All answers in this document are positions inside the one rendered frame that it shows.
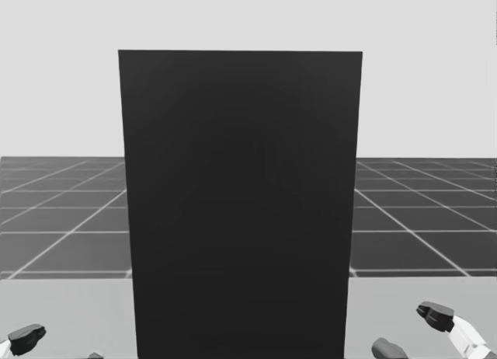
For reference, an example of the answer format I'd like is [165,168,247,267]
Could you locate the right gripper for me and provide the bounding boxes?
[370,301,495,359]

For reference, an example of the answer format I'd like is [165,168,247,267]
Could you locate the black screen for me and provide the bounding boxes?
[117,49,364,359]

